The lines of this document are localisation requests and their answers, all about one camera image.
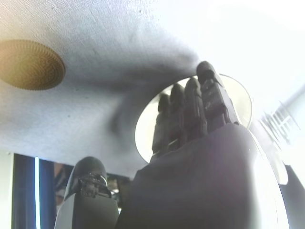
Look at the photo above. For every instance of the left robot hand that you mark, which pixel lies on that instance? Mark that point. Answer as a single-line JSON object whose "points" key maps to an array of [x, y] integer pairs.
{"points": [[195, 190]]}

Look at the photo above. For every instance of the white column with light strip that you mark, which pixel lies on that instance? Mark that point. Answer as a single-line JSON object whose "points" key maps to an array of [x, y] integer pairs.
{"points": [[6, 190]]}

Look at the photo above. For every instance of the brown round ridged cookie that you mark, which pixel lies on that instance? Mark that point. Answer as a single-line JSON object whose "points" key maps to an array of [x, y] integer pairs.
{"points": [[28, 64]]}

